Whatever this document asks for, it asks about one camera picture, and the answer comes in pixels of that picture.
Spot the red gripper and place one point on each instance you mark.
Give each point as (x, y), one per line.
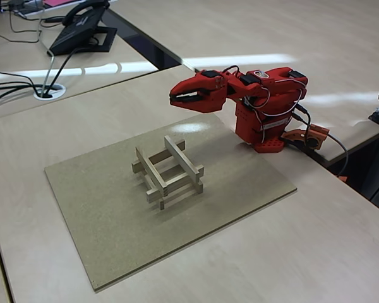
(208, 95)

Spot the wooden stick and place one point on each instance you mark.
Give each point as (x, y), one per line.
(199, 187)
(177, 183)
(162, 203)
(156, 158)
(151, 172)
(183, 159)

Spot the red robot arm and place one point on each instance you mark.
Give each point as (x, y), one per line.
(271, 94)

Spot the orange table clamp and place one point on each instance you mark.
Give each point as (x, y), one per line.
(316, 135)

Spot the black desk phone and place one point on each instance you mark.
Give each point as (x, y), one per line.
(69, 38)

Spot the black phone handset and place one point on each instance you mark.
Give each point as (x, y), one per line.
(82, 9)

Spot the brown fibreboard panel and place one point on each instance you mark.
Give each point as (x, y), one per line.
(98, 221)

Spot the pink paper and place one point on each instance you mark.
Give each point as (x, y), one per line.
(58, 2)

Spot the small red plastic piece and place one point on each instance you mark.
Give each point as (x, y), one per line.
(343, 178)

